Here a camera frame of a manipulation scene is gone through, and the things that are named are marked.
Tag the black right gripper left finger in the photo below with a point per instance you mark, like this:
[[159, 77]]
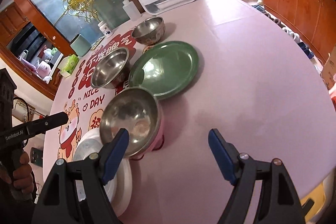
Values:
[[74, 191]]

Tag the white paper plate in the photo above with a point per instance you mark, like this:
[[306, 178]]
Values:
[[122, 197]]

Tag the pink steel bowl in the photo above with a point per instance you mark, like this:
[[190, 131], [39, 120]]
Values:
[[139, 112]]

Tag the large stainless steel bowl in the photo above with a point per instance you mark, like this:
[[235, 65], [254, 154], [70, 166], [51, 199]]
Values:
[[112, 70]]

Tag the green plate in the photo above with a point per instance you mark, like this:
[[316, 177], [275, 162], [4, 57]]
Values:
[[166, 69]]

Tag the small stainless steel bowl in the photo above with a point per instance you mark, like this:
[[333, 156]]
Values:
[[150, 31]]

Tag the person's left hand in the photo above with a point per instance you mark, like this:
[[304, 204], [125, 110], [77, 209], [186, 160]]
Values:
[[23, 178]]

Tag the black phone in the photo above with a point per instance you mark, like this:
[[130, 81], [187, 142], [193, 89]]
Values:
[[36, 156]]

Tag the pink plush toy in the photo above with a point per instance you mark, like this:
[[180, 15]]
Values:
[[43, 69]]

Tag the cartoon printed table mat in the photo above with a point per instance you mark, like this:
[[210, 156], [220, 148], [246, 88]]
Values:
[[82, 103]]

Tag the green tissue pack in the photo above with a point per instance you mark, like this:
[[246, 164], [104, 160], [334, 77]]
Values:
[[67, 65]]

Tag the green ceramic canister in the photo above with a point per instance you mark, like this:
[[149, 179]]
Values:
[[80, 45]]

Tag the white pill bottle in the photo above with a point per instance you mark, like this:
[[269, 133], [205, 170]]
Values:
[[105, 29]]

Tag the white squeeze bottle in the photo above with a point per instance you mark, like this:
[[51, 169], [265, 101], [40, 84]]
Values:
[[131, 10]]

